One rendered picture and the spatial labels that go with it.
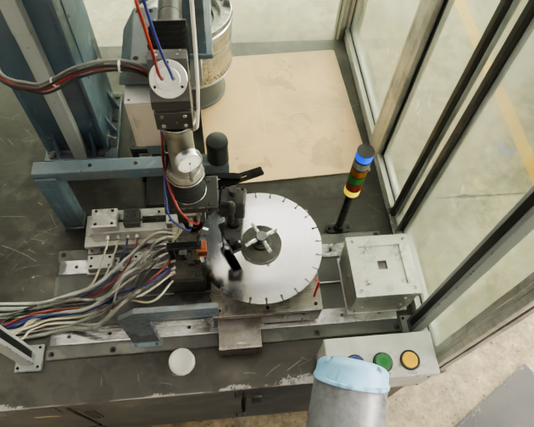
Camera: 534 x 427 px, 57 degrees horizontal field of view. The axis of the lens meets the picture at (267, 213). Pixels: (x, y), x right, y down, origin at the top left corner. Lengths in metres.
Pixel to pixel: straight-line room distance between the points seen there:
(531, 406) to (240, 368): 1.41
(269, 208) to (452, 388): 1.29
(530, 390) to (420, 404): 0.47
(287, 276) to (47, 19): 0.88
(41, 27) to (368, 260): 1.05
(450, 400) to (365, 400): 1.56
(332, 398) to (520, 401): 1.71
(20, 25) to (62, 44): 0.12
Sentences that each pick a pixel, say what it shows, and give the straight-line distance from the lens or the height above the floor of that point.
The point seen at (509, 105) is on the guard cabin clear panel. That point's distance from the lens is 1.06.
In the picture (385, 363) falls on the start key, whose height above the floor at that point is 0.91.
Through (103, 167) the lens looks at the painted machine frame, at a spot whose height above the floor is 1.05.
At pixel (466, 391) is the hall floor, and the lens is 2.36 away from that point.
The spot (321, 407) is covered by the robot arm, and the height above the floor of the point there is 1.37.
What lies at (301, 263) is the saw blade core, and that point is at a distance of 1.30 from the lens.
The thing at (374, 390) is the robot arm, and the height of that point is 1.38.
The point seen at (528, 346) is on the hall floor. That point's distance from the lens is 2.54.
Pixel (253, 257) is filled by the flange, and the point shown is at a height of 0.96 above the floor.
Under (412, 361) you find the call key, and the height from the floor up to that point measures 0.90.
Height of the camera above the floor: 2.13
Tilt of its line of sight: 60 degrees down
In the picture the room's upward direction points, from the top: 5 degrees clockwise
